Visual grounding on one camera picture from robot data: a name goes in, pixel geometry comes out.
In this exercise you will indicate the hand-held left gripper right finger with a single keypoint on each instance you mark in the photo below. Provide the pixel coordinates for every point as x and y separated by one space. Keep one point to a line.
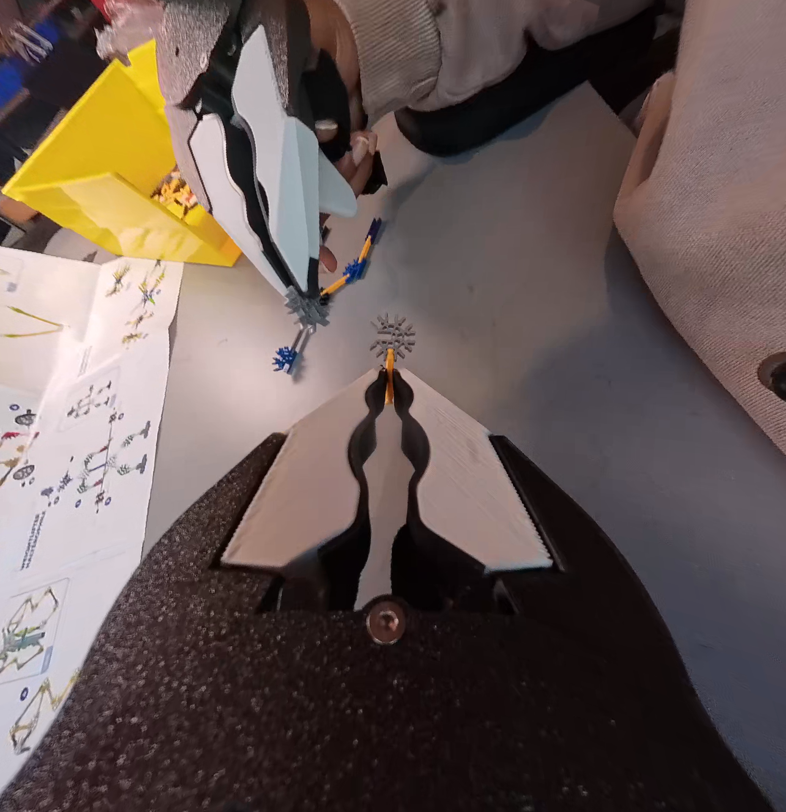
469 495

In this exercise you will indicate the person's right forearm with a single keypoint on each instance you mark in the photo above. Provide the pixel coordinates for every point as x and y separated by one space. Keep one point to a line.
494 44

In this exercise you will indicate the clear plastic bag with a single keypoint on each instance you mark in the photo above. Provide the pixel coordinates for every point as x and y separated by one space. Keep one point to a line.
112 44

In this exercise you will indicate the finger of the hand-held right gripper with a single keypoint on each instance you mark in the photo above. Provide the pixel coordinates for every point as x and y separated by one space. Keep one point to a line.
272 158
212 165

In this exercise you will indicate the pile of toy pieces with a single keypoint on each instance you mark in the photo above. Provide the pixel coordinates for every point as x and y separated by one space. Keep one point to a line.
174 190

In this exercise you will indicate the person's right hand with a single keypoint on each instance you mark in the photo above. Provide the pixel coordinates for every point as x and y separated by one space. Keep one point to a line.
332 38

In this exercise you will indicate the grey connector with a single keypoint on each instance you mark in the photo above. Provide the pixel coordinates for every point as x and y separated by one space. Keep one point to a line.
393 335

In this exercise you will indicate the white toy instruction sheet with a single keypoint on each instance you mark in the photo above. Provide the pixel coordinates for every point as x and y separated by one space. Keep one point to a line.
69 444

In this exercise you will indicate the person's torso in beige sweater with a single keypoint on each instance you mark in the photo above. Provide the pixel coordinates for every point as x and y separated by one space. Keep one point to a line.
716 222

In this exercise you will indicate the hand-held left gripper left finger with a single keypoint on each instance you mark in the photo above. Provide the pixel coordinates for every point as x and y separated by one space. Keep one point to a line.
304 495

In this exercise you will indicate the yellow plastic bin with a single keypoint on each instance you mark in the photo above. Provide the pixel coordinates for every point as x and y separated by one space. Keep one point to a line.
101 158

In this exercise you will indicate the multicolour rod and connector assembly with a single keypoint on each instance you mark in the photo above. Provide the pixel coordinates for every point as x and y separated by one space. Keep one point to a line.
307 311

